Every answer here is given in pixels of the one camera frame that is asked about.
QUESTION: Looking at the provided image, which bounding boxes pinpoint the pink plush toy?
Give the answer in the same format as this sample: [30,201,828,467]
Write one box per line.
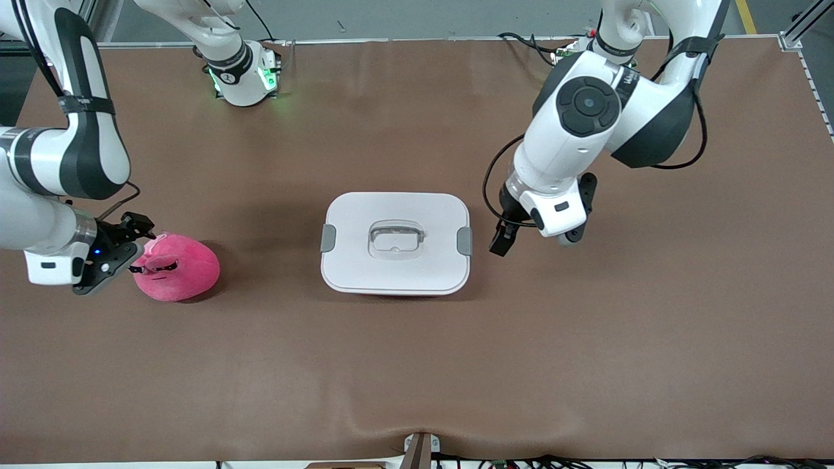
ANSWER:
[130,231,221,302]

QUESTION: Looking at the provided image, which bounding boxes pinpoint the metal table clamp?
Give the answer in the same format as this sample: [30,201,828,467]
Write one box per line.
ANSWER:
[403,432,441,469]

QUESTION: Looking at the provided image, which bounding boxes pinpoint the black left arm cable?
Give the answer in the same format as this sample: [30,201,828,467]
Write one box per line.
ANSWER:
[482,33,730,230]

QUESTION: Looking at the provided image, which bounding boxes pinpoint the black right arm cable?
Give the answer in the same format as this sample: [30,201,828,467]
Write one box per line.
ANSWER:
[13,0,141,220]

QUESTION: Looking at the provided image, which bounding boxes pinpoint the black right base cable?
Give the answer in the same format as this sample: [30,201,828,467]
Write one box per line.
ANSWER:
[244,0,278,43]

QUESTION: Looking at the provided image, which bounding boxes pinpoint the aluminium frame profile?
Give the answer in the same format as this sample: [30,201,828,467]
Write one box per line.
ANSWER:
[779,0,834,51]
[85,0,108,43]

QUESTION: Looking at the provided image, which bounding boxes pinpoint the white box lid grey latches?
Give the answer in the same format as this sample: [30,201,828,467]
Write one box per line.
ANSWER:
[319,192,472,296]

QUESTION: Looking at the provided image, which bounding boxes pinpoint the brown table mat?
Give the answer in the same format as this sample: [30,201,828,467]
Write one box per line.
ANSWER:
[0,36,834,464]

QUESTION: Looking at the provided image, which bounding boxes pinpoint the silver table edge rail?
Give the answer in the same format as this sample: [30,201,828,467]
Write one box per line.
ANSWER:
[98,36,783,48]

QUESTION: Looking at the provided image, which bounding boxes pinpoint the black left base cables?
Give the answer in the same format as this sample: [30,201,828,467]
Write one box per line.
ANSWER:
[498,31,564,66]

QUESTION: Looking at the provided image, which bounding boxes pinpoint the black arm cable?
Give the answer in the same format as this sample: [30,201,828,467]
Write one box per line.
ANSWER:
[13,0,141,220]
[482,33,730,230]

